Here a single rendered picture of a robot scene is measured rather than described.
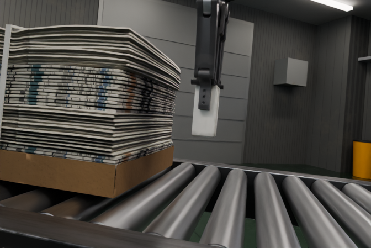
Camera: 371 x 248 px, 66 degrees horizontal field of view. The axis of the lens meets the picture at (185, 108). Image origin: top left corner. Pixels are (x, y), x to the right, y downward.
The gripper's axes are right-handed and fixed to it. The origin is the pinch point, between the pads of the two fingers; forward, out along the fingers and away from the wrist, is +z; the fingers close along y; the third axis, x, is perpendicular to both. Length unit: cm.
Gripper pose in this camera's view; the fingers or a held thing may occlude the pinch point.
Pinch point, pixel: (206, 111)
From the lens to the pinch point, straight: 39.8
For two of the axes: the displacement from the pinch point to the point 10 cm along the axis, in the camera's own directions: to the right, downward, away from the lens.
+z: -0.8, 10.0, -0.2
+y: -2.2, -0.4, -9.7
